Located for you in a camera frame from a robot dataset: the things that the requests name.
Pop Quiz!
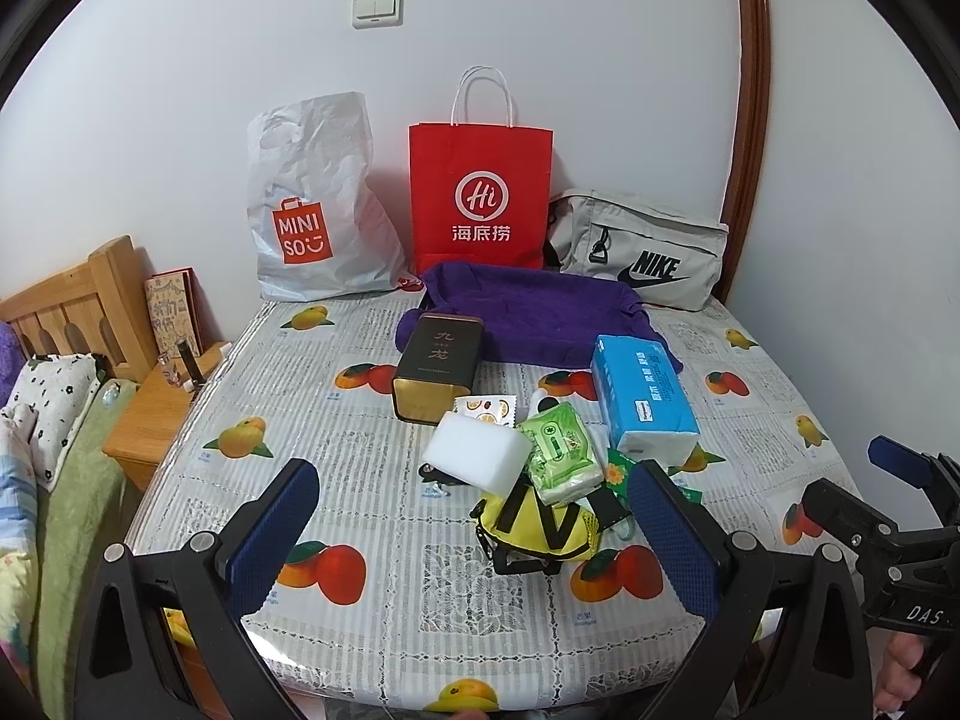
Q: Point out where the person's right hand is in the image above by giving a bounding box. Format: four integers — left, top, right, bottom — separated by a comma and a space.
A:
874, 632, 931, 713

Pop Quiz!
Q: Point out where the striped colourful bedding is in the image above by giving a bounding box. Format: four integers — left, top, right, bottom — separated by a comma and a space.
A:
0, 403, 39, 691

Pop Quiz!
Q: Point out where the fruit print sticker packet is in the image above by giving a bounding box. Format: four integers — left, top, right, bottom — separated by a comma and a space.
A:
454, 394, 517, 427

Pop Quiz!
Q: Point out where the patterned notebook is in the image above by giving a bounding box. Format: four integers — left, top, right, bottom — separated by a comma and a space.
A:
145, 268, 203, 358

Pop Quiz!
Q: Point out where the red Haidilao paper bag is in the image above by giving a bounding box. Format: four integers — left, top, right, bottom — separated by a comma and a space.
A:
409, 65, 553, 275

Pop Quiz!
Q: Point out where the dark green tea tin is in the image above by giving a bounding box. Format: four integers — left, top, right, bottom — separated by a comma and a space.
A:
392, 312, 483, 424

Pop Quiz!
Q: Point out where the yellow black pouch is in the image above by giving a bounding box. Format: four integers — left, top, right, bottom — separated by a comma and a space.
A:
470, 476, 630, 575

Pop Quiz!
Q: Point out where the dark green sachet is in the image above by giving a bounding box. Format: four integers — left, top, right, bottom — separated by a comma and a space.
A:
605, 449, 703, 504

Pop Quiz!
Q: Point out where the fruit pattern tablecloth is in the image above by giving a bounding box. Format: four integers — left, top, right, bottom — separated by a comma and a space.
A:
127, 291, 859, 717

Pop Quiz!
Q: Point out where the small glass bottle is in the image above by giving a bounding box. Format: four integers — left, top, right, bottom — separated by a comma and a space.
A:
158, 355, 185, 388

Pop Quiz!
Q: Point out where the purple towel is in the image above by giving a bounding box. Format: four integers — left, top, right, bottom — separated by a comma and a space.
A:
395, 262, 665, 369

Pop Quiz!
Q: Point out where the white wall switch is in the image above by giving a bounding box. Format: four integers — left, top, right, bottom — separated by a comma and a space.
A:
352, 0, 402, 29

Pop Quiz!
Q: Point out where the blue tissue pack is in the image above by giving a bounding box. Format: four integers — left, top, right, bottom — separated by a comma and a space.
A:
590, 335, 700, 470

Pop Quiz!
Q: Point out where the white sponge block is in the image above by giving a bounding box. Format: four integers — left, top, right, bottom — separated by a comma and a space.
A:
421, 411, 532, 497

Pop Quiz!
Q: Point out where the white Miniso plastic bag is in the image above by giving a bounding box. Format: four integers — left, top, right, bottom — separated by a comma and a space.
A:
247, 91, 407, 302

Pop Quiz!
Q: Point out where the white dotted pillow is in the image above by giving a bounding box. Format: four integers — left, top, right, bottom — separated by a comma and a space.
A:
3, 355, 101, 493

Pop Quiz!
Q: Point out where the green blanket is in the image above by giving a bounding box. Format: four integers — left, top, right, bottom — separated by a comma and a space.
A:
31, 379, 140, 718

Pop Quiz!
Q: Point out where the purple plush toy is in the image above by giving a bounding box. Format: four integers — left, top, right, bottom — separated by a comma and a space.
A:
0, 322, 26, 406

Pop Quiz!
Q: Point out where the wooden headboard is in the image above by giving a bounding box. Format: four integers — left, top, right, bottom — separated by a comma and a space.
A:
2, 236, 158, 382

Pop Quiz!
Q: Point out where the green wet wipes pack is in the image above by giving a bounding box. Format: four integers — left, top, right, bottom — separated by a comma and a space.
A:
517, 403, 604, 505

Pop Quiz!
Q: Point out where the grey Nike bag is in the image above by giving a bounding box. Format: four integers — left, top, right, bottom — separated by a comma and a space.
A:
548, 190, 729, 310

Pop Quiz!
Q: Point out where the brown wooden door frame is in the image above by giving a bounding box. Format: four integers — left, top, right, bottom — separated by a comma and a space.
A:
715, 0, 773, 301

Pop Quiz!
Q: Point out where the wooden nightstand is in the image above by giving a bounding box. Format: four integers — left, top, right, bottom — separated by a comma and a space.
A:
103, 364, 194, 493

